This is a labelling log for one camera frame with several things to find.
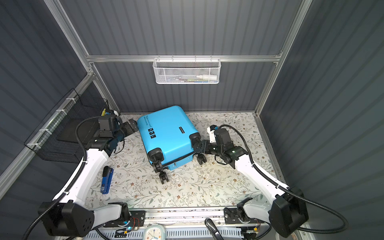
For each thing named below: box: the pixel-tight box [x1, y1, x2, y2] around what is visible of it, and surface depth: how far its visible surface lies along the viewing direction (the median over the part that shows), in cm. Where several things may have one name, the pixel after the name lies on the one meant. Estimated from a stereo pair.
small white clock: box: [142, 223, 166, 240], surface depth 69 cm
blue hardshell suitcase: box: [137, 105, 207, 185], surface depth 83 cm
